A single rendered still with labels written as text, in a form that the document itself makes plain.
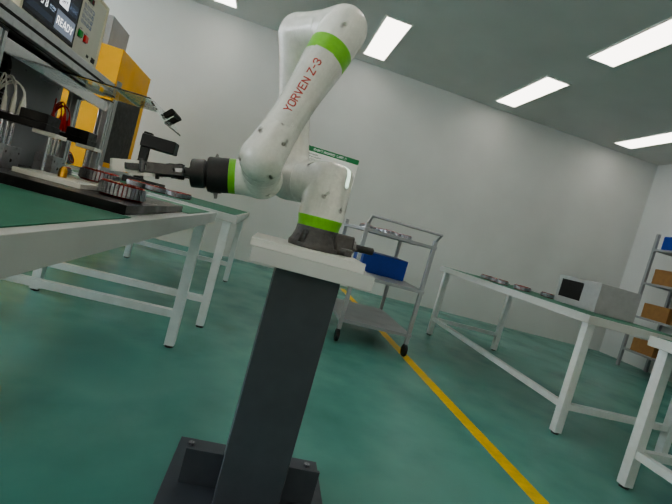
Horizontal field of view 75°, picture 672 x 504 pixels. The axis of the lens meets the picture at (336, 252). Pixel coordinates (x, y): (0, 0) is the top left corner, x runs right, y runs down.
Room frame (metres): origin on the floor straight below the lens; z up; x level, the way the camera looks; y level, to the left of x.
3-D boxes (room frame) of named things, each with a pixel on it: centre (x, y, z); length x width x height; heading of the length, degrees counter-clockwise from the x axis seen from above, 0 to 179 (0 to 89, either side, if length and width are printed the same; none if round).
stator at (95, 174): (1.32, 0.75, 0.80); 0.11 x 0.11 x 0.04
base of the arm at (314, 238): (1.27, 0.01, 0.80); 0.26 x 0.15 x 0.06; 108
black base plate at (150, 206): (1.20, 0.75, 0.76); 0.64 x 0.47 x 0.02; 10
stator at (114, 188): (1.11, 0.57, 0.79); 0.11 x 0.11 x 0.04
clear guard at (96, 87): (1.39, 0.77, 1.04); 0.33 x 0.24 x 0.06; 100
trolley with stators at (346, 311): (3.77, -0.38, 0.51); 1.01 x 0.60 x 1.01; 10
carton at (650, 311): (6.17, -4.75, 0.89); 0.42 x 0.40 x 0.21; 8
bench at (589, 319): (3.69, -1.77, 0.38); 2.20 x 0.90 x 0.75; 10
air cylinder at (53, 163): (1.30, 0.90, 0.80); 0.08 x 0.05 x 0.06; 10
